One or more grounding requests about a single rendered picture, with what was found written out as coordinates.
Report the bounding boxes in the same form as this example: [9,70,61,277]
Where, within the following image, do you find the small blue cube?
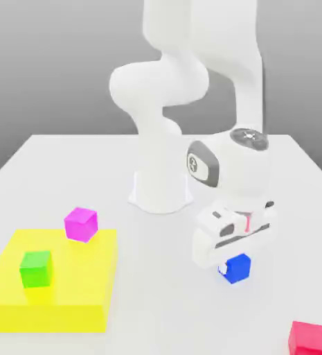
[217,252,252,285]

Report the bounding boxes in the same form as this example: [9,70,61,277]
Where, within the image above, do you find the small red cube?
[287,320,322,355]

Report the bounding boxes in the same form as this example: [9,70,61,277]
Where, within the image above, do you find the small green cube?
[19,250,53,289]

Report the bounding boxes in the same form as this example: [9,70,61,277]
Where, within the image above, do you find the large yellow box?
[0,228,119,334]

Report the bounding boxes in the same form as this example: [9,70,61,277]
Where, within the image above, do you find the small magenta cube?
[63,207,99,244]

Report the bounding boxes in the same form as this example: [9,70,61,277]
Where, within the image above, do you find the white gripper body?
[191,220,273,270]

